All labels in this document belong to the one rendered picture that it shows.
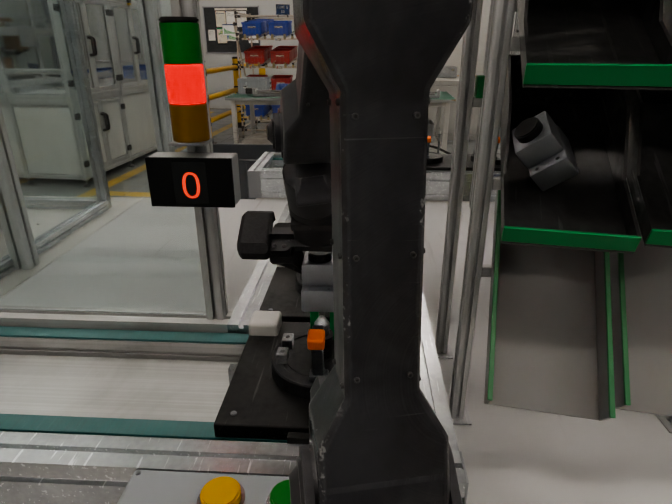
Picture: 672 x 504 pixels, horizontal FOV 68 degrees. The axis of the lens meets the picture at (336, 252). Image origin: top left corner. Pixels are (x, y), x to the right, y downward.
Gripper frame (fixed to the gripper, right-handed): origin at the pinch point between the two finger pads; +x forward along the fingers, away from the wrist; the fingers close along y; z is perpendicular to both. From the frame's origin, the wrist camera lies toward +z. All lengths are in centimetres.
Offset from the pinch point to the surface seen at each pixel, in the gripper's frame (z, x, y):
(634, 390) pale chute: -14.0, 5.5, -37.8
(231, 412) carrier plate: -18.0, 7.0, 10.1
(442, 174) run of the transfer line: 86, 81, -33
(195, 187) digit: 10.7, -0.8, 18.2
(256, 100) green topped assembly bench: 396, 316, 115
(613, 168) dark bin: 8.0, -8.8, -34.7
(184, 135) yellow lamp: 14.9, -6.5, 19.0
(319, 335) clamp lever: -10.5, 0.1, -0.5
